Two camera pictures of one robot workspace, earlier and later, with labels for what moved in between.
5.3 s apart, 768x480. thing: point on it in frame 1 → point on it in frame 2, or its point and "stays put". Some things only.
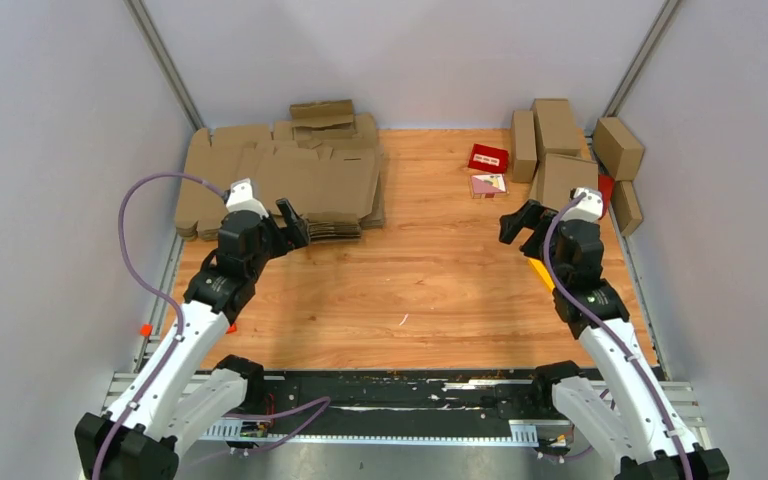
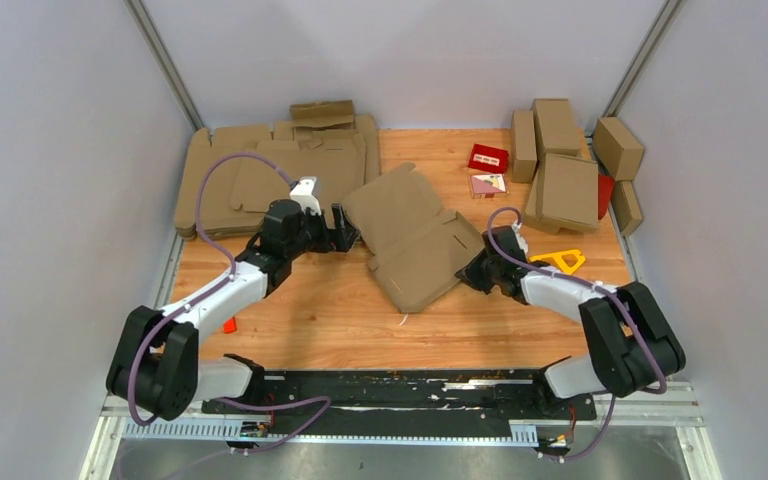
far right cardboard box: x=616 y=148 stays put
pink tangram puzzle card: x=488 y=183 stays put
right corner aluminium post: x=616 y=101 stays put
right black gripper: x=529 y=215 → x=469 y=275
